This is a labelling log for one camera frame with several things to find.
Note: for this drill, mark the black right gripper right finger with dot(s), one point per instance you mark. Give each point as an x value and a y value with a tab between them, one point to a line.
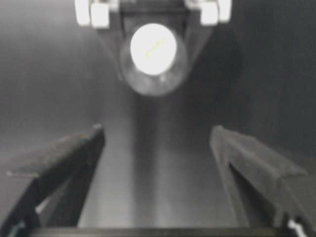
265	185

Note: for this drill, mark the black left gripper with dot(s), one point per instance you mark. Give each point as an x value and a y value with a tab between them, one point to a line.
106	17

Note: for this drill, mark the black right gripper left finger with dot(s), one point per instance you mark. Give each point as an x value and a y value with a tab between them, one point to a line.
48	187

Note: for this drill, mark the white bottle cap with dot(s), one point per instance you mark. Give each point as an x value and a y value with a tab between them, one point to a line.
153	49

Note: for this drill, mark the clear plastic bottle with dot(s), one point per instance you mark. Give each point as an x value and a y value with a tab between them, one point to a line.
156	85

